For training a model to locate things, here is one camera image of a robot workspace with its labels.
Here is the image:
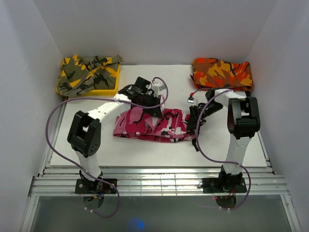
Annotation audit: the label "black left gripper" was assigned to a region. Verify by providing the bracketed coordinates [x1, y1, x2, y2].
[139, 93, 162, 118]

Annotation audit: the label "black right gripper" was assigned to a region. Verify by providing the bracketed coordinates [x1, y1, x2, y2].
[186, 102, 223, 131]

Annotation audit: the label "pink camouflage trousers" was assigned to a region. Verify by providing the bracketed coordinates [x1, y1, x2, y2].
[113, 107, 199, 151]

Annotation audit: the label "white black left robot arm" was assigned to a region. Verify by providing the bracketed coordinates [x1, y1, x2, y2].
[67, 77, 168, 193]

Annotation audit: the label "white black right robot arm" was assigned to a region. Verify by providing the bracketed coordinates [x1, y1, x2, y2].
[186, 89, 260, 195]

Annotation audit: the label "orange camouflage folded trousers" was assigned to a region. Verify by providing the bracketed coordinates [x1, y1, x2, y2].
[190, 58, 253, 91]

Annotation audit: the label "green yellow camouflage trousers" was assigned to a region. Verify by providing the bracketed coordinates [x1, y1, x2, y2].
[56, 54, 125, 97]

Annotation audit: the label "yellow plastic tray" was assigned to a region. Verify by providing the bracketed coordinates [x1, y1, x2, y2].
[55, 61, 121, 97]

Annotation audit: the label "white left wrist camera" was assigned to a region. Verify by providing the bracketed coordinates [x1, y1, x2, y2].
[151, 83, 166, 97]

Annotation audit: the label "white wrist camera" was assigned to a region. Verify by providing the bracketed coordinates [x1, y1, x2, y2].
[187, 95, 198, 106]
[151, 83, 166, 97]

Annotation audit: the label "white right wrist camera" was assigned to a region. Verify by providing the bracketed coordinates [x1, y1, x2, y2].
[187, 95, 198, 106]

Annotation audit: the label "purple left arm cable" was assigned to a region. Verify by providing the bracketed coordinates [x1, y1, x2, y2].
[45, 76, 169, 218]

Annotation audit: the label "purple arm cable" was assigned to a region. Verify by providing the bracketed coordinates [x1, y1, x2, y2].
[45, 76, 169, 218]
[190, 87, 251, 211]

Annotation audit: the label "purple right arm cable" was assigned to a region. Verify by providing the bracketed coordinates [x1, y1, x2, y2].
[190, 87, 251, 211]

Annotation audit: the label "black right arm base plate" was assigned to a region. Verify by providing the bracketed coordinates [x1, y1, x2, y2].
[202, 178, 247, 193]

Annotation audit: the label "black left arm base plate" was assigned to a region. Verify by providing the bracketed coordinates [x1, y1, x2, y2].
[74, 179, 116, 194]

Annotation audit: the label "aluminium rail frame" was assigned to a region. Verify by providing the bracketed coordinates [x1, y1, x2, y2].
[20, 96, 301, 232]

